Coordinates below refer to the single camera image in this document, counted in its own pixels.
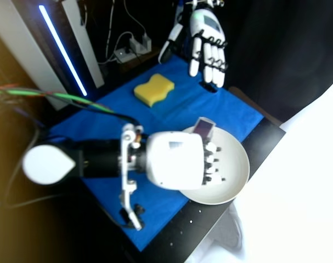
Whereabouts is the white power strip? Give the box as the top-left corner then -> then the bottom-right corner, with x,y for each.
129,32 -> 153,54

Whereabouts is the blue cloth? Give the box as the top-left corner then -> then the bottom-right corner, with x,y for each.
49,53 -> 265,252

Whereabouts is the grey crumpled fabric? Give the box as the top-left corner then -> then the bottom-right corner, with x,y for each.
207,204 -> 244,254

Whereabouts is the grey cable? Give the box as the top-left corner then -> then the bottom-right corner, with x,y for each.
0,127 -> 64,210

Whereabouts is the white panel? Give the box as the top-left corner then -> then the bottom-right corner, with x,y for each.
0,0 -> 70,111
60,0 -> 105,89

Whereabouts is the yellow green scouring sponge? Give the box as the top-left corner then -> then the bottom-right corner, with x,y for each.
133,73 -> 175,108

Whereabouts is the blue light strip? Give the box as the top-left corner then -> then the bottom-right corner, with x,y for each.
38,4 -> 88,96

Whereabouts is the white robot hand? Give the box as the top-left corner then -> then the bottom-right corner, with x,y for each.
146,131 -> 227,191
188,8 -> 228,88

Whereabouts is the multicoloured cable bundle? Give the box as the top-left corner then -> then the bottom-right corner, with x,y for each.
0,86 -> 141,127

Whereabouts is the white round plate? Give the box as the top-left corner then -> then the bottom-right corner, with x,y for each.
179,126 -> 251,205

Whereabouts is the white cable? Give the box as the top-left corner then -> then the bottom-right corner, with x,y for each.
98,0 -> 134,65
123,0 -> 149,38

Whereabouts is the dark blue rectangular box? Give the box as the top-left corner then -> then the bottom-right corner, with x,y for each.
193,117 -> 217,144

